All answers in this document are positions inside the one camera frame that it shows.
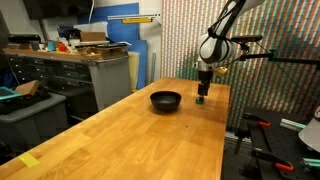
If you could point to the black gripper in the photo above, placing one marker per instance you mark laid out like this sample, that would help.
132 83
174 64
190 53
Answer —
204 81

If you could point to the small green block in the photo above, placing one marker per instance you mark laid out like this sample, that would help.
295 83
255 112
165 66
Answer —
199 101

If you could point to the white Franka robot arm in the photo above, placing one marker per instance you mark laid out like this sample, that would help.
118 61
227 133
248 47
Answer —
213 48

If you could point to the white conical robot base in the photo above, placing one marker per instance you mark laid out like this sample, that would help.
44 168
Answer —
312 133

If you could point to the black bowl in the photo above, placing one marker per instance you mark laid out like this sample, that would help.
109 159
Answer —
165 101

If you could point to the beige foam panel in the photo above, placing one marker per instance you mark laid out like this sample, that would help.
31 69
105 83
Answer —
133 70

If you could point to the black perforated breadboard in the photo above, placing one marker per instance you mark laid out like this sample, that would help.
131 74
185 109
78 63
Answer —
283 143

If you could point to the grey drawer cabinet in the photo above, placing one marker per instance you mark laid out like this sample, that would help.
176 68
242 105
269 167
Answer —
106 78

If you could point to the blue foam board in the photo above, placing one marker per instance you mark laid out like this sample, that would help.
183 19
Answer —
125 33

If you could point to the yellow spirit level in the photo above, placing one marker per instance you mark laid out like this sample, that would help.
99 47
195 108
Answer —
136 20

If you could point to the brown cardboard box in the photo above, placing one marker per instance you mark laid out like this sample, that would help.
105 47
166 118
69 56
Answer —
92 36

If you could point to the teal metal bar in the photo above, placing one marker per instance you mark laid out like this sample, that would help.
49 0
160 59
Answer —
312 162

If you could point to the orange plastic object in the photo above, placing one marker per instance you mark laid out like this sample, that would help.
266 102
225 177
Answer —
61 47

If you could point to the teal cup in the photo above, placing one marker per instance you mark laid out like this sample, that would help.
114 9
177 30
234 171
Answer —
51 45

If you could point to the grey storage bin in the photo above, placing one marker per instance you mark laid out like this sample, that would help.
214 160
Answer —
33 116

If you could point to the small tan cardboard box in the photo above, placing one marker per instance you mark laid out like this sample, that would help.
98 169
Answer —
28 88

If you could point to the black flat device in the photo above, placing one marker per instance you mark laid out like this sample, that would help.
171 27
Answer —
24 38

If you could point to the teal tray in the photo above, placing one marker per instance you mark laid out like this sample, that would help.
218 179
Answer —
7 93

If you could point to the tan wrist camera box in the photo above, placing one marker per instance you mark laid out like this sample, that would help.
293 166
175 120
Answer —
221 71

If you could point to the black bar camera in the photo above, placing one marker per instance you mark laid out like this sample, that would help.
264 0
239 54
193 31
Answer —
248 38

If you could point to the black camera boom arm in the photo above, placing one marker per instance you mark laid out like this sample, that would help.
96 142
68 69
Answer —
283 59

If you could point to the silver aluminium rail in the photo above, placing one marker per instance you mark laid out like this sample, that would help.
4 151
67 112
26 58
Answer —
292 124

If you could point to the white wall rail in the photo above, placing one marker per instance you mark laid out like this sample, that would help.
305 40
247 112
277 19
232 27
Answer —
133 16

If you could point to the black wall monitor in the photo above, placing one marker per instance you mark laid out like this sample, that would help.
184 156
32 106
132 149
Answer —
56 8

